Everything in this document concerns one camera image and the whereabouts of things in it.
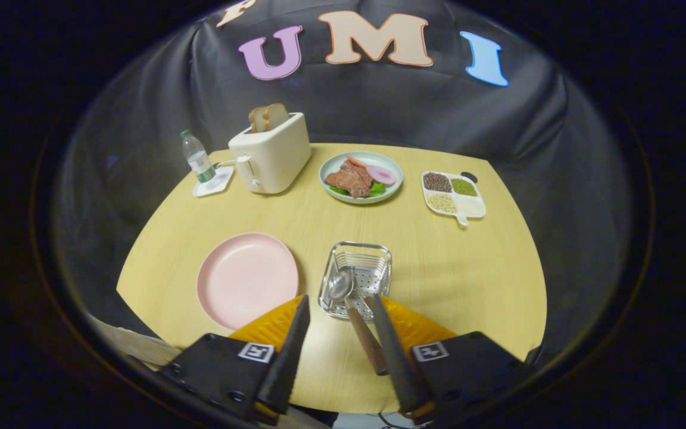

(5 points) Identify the white square coaster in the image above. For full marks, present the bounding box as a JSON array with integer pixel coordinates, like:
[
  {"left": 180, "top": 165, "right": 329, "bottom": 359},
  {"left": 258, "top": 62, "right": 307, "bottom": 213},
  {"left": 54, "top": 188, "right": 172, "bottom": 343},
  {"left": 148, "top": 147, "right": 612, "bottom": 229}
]
[{"left": 192, "top": 166, "right": 235, "bottom": 198}]

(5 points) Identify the wooden-handled metal spoon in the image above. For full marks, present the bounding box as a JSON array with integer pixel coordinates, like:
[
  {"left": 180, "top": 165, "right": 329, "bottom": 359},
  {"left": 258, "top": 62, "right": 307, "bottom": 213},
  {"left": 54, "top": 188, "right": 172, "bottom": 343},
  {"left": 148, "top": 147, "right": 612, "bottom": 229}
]
[{"left": 328, "top": 269, "right": 390, "bottom": 377}]

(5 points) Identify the white divided dish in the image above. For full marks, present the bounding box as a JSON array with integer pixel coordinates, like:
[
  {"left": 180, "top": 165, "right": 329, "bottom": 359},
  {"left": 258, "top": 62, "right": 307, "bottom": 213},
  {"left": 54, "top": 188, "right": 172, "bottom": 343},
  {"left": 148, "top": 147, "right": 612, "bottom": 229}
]
[{"left": 421, "top": 170, "right": 487, "bottom": 227}]

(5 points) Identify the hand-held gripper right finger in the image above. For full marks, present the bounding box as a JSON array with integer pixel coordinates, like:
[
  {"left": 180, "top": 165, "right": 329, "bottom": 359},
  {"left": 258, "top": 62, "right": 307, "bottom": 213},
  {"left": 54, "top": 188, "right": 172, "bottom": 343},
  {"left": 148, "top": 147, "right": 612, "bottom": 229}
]
[{"left": 364, "top": 293, "right": 534, "bottom": 425}]

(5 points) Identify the brown meat slice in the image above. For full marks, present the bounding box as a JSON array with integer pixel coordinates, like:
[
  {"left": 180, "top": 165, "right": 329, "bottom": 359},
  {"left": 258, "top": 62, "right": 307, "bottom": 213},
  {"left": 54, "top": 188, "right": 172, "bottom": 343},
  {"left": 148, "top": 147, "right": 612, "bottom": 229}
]
[{"left": 325, "top": 160, "right": 373, "bottom": 198}]

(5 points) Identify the pink round plate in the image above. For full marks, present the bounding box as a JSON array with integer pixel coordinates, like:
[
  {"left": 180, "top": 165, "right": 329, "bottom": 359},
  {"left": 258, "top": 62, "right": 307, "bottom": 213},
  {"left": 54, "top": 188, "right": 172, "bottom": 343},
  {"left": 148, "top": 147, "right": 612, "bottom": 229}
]
[{"left": 196, "top": 232, "right": 300, "bottom": 331}]

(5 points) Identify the pale green food plate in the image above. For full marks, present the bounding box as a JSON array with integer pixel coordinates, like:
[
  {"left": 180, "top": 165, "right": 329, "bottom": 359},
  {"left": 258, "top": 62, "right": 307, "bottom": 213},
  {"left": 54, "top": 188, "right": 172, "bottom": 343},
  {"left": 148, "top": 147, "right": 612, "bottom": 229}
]
[{"left": 319, "top": 151, "right": 404, "bottom": 205}]

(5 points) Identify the clear plastic water bottle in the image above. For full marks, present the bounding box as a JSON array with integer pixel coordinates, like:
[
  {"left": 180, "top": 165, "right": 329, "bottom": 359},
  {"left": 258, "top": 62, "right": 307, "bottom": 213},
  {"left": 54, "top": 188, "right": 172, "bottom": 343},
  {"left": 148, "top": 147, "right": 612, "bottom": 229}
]
[{"left": 179, "top": 129, "right": 217, "bottom": 184}]

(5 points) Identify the pink ham slice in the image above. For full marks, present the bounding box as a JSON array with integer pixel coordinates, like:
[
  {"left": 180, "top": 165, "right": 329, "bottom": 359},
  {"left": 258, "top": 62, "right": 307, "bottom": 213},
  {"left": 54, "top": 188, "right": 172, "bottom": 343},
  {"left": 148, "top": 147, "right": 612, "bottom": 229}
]
[{"left": 366, "top": 165, "right": 397, "bottom": 186}]

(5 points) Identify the dark beans pile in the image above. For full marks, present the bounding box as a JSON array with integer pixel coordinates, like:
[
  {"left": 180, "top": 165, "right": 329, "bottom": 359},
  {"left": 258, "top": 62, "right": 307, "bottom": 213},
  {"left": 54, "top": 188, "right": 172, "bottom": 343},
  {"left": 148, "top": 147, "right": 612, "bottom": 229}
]
[{"left": 423, "top": 172, "right": 453, "bottom": 193}]

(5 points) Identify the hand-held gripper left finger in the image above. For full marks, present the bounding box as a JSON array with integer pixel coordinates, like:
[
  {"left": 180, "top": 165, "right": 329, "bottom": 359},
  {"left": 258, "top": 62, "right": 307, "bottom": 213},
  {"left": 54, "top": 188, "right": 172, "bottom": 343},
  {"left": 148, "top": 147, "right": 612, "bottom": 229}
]
[{"left": 158, "top": 294, "right": 311, "bottom": 425}]

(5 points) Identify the pale beans pile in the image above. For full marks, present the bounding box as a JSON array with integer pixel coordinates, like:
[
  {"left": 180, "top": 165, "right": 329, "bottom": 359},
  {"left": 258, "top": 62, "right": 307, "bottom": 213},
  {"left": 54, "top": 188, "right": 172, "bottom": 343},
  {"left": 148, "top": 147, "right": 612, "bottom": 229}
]
[{"left": 427, "top": 194, "right": 457, "bottom": 215}]

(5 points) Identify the cream white toaster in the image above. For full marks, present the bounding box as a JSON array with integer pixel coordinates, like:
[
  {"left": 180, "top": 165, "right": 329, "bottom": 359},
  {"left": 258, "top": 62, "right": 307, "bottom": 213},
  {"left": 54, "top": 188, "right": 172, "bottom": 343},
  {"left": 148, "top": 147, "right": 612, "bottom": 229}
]
[{"left": 228, "top": 112, "right": 312, "bottom": 195}]

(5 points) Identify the metal wire cutlery basket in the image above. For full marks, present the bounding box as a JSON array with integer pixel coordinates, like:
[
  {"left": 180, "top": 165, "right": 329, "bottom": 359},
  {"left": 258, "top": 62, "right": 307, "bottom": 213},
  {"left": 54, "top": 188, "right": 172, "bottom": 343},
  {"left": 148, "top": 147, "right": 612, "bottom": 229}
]
[{"left": 318, "top": 241, "right": 393, "bottom": 321}]

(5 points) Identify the green lettuce leaf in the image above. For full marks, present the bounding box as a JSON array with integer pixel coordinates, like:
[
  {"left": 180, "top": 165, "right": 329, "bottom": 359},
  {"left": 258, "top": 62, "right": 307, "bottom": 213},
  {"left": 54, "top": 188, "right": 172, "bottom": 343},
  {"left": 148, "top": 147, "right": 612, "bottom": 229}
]
[{"left": 328, "top": 182, "right": 388, "bottom": 198}]

